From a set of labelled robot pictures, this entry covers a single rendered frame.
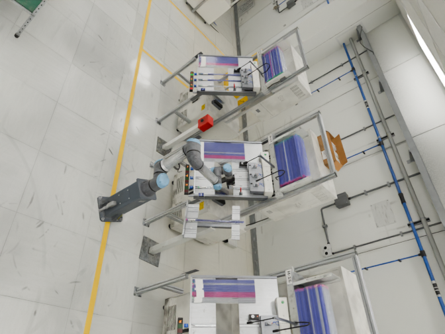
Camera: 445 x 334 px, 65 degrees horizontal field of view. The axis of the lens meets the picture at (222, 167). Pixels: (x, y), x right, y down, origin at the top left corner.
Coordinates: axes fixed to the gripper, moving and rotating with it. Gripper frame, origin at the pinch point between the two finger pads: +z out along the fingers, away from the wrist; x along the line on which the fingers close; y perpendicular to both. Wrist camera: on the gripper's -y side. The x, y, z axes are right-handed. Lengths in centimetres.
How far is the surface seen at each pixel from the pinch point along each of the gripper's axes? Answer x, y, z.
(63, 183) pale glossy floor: -9, -143, -40
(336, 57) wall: 291, 179, 88
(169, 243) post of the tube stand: -42, -61, 25
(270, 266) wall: -14, 41, 181
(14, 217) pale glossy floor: -54, -159, -64
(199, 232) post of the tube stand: -43, -28, 3
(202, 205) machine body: 0.1, -29.1, 29.4
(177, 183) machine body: 45, -64, 54
